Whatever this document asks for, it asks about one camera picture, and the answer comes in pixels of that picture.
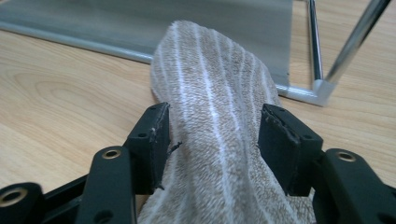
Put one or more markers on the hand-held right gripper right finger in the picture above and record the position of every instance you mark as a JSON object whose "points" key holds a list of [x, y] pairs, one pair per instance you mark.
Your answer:
{"points": [[289, 155]]}

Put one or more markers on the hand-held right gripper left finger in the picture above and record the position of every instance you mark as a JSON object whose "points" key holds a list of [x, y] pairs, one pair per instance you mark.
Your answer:
{"points": [[148, 155]]}

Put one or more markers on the beige striped towel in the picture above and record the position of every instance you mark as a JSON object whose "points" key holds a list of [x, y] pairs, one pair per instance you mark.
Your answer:
{"points": [[214, 93]]}

